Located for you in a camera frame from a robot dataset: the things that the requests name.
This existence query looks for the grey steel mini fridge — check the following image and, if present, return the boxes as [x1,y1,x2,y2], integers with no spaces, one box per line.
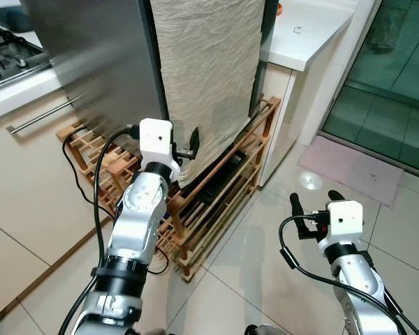
[21,0,281,144]

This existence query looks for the pink floor mat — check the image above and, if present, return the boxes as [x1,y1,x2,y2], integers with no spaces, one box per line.
[298,135,404,208]

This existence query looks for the black flat electronic box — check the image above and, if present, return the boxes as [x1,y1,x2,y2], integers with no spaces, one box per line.
[189,150,256,210]

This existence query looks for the wooden slatted rack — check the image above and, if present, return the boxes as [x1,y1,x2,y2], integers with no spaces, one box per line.
[56,96,281,283]

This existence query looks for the grey robot right foot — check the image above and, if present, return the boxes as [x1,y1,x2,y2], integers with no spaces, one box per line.
[244,325,274,335]

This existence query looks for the green tinted glass door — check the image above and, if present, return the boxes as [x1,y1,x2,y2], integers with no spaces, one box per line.
[320,0,419,172]

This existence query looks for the beige kitchen base cabinet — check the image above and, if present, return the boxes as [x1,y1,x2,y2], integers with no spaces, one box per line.
[0,66,161,329]

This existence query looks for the white side cabinet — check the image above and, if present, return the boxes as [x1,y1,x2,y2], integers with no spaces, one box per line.
[255,0,381,186]

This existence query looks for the steel gas hob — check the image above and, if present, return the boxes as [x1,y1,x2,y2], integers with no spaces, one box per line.
[0,28,53,95]

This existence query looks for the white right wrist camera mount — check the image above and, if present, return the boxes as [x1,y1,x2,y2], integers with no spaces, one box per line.
[325,201,364,246]

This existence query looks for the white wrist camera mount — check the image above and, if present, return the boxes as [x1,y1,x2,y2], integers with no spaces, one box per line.
[138,118,175,168]
[325,201,364,246]

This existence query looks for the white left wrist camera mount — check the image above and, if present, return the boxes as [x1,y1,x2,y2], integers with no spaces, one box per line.
[138,118,175,168]

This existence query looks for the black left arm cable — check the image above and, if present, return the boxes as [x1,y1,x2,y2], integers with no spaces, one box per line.
[59,126,144,335]

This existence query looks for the thin black power cord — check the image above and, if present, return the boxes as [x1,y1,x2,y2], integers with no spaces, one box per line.
[59,129,172,276]

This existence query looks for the steel bar cabinet handle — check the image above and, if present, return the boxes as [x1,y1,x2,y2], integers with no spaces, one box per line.
[6,94,84,135]

